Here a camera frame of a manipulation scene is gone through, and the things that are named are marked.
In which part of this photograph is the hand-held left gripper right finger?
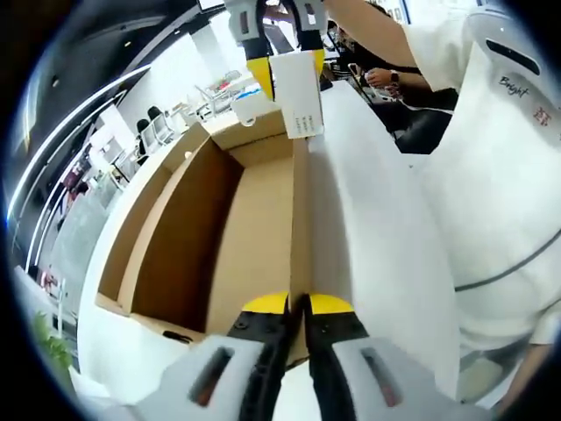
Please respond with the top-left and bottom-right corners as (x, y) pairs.
(302, 292), (492, 421)

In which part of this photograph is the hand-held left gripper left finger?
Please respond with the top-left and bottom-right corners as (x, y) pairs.
(131, 289), (291, 421)

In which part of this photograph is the small white carton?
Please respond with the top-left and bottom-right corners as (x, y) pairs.
(267, 51), (325, 140)

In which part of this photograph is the brown cardboard shoe box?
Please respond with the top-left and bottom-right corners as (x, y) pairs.
(95, 107), (325, 374)

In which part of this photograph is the white office chair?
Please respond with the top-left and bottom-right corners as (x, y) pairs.
(142, 116), (176, 153)

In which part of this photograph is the green plant in white pot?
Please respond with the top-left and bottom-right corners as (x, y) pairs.
(32, 310), (74, 374)

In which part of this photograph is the ceiling light strip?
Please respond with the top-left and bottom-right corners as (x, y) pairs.
(6, 65), (153, 220)

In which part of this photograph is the person's white shirt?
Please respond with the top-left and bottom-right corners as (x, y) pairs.
(402, 11), (561, 347)

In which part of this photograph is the thin dark device cable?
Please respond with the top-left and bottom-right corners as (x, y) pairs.
(455, 227), (561, 292)

